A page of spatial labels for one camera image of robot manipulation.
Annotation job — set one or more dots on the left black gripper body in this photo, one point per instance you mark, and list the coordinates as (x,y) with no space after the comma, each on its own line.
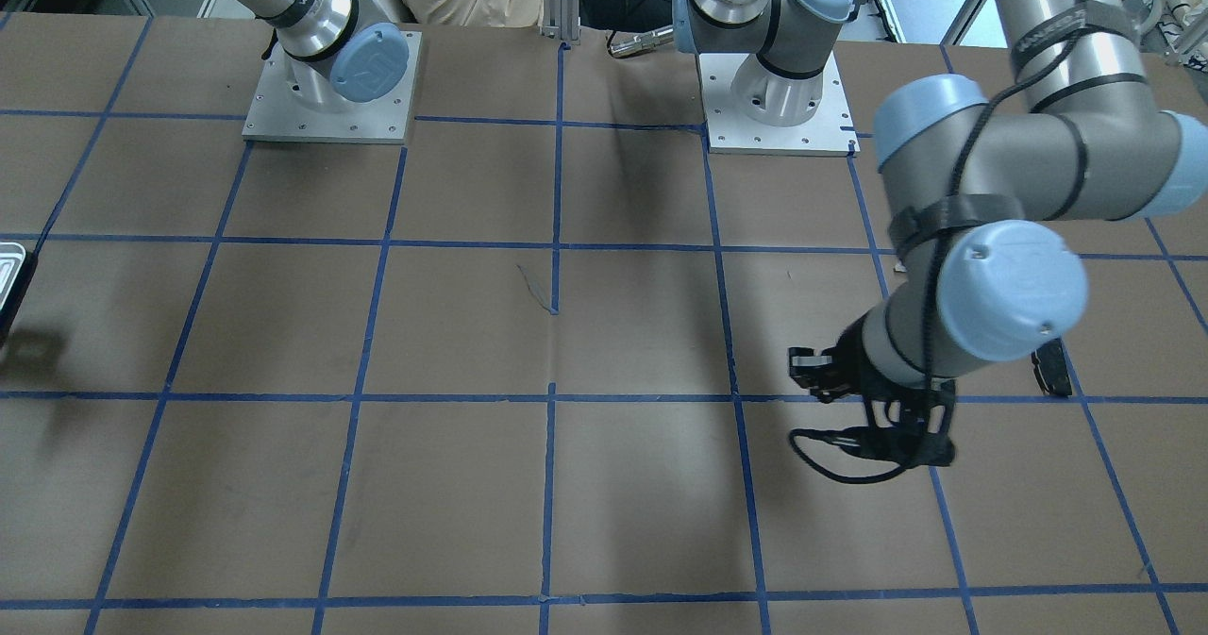
(849,359)

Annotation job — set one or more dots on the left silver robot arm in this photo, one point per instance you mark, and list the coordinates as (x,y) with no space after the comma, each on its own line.
(973,184)

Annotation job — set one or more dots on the silver ribbed metal tray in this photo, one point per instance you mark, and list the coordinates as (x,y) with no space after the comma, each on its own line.
(16,264)

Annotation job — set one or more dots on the black brake pad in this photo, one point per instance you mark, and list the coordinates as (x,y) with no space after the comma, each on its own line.
(1050,369)

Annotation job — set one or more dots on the silver metal cylinder tool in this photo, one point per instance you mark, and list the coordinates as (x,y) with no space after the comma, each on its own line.
(642,43)

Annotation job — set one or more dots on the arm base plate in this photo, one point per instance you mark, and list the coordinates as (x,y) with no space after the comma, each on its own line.
(293,104)
(749,111)

